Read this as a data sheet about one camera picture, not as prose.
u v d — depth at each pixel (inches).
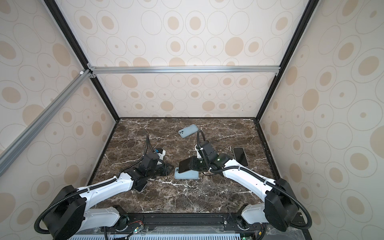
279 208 16.0
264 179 17.7
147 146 40.4
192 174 35.3
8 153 20.2
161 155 30.3
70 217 15.8
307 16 27.6
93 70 35.5
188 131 44.5
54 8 26.6
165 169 29.2
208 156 24.1
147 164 25.4
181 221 29.3
